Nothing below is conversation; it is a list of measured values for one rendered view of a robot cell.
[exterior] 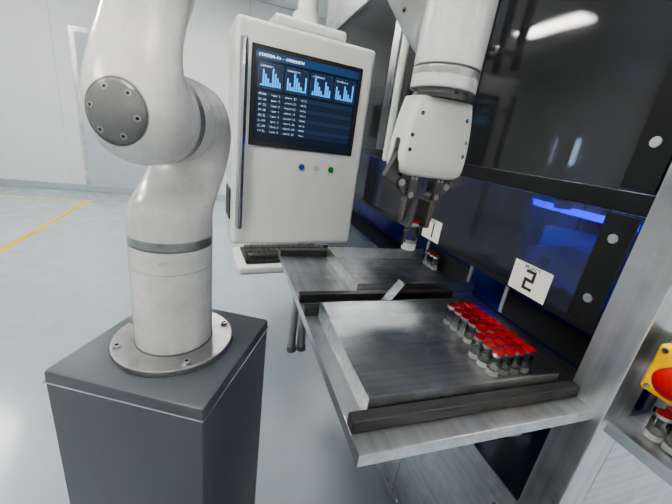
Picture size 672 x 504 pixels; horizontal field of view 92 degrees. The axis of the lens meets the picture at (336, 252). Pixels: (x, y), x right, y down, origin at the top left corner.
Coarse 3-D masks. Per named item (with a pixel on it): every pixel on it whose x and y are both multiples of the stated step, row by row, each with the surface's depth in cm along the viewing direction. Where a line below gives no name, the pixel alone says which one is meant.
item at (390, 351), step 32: (320, 320) 65; (352, 320) 67; (384, 320) 69; (416, 320) 71; (352, 352) 57; (384, 352) 58; (416, 352) 59; (448, 352) 61; (352, 384) 48; (384, 384) 50; (416, 384) 51; (448, 384) 52; (480, 384) 48; (512, 384) 51
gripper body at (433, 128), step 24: (408, 96) 42; (432, 96) 40; (456, 96) 40; (408, 120) 41; (432, 120) 41; (456, 120) 42; (408, 144) 42; (432, 144) 42; (456, 144) 43; (408, 168) 43; (432, 168) 44; (456, 168) 45
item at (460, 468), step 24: (648, 408) 54; (432, 456) 91; (456, 456) 81; (480, 456) 74; (624, 456) 57; (384, 480) 117; (408, 480) 102; (432, 480) 90; (456, 480) 81; (480, 480) 74; (600, 480) 58; (624, 480) 61; (648, 480) 65
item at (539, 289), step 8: (520, 264) 65; (528, 264) 63; (512, 272) 66; (520, 272) 65; (536, 272) 61; (544, 272) 60; (512, 280) 66; (520, 280) 65; (536, 280) 61; (544, 280) 60; (520, 288) 64; (536, 288) 61; (544, 288) 60; (528, 296) 63; (536, 296) 61; (544, 296) 60
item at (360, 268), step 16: (336, 256) 92; (352, 256) 103; (368, 256) 105; (384, 256) 107; (400, 256) 108; (416, 256) 110; (352, 272) 92; (368, 272) 93; (384, 272) 95; (400, 272) 96; (416, 272) 98; (432, 272) 100; (352, 288) 80; (368, 288) 78; (384, 288) 79; (416, 288) 82; (432, 288) 84; (448, 288) 85; (464, 288) 87
